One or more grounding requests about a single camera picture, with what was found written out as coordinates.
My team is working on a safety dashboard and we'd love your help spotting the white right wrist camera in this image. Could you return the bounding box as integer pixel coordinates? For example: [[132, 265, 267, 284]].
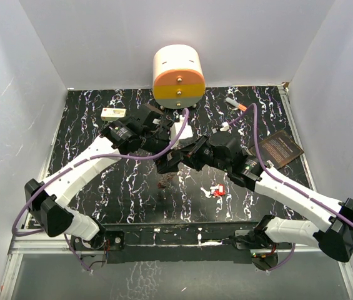
[[213, 122, 230, 133]]

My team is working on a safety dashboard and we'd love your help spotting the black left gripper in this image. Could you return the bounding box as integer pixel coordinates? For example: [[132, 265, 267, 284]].
[[141, 122, 183, 173]]

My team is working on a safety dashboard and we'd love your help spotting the dark paperback book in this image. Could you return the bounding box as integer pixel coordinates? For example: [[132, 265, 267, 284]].
[[258, 130, 304, 169]]

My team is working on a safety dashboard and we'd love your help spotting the white small cardboard box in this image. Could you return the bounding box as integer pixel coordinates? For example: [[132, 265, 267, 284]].
[[101, 107, 127, 121]]

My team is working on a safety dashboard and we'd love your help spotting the orange and grey marker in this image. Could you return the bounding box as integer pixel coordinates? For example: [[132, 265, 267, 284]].
[[225, 97, 247, 112]]

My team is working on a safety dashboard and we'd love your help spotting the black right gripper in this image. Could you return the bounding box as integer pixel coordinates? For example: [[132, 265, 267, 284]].
[[179, 134, 231, 173]]

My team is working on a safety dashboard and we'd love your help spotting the round three-colour drawer cabinet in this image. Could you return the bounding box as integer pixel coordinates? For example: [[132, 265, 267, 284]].
[[152, 44, 206, 109]]

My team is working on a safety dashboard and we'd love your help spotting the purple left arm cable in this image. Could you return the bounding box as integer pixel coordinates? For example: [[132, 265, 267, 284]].
[[12, 107, 191, 273]]

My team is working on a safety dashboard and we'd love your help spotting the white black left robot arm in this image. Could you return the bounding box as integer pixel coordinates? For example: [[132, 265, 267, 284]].
[[24, 104, 189, 249]]

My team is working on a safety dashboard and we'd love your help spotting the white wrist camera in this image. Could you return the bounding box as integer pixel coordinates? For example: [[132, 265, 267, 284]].
[[170, 116, 193, 140], [213, 122, 230, 133]]

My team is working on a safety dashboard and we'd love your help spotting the aluminium frame rail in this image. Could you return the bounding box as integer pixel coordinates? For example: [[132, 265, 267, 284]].
[[0, 225, 353, 299]]

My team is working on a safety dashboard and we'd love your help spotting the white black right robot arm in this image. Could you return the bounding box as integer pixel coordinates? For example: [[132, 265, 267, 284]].
[[155, 132, 353, 263]]

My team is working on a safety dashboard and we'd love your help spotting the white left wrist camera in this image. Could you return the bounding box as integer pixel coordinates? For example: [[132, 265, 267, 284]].
[[170, 116, 193, 140]]

